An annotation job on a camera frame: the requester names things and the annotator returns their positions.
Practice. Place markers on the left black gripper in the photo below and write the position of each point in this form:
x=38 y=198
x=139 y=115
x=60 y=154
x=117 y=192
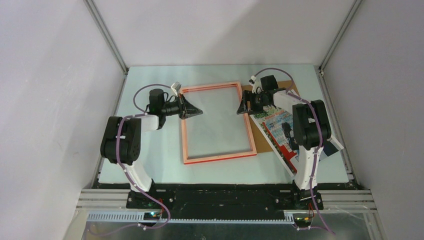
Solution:
x=186 y=110

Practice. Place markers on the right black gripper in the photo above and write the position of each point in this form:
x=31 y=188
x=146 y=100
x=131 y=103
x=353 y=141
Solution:
x=248 y=96

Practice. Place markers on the clear acrylic sheet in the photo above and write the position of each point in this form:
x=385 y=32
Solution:
x=219 y=130

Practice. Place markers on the colourful printed photo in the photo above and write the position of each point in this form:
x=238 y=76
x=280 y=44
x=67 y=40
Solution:
x=277 y=125

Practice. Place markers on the orange wooden picture frame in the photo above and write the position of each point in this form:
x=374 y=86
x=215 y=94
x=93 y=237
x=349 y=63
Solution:
x=184 y=140

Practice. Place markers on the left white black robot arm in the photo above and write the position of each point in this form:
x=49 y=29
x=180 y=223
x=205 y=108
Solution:
x=122 y=139

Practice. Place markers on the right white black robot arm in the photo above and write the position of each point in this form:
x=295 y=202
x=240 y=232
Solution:
x=311 y=127

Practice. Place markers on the brown cardboard backing board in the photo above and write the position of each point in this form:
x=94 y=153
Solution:
x=261 y=144

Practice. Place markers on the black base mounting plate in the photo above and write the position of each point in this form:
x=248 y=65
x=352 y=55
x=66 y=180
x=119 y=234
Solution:
x=173 y=196

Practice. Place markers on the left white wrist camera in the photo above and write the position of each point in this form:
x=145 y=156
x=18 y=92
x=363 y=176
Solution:
x=175 y=87

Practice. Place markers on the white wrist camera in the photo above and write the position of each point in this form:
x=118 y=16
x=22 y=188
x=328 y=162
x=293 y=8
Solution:
x=256 y=84
x=175 y=87

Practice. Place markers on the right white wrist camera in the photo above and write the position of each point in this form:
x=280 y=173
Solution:
x=256 y=84

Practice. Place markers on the aluminium front rail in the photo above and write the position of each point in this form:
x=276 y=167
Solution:
x=110 y=206

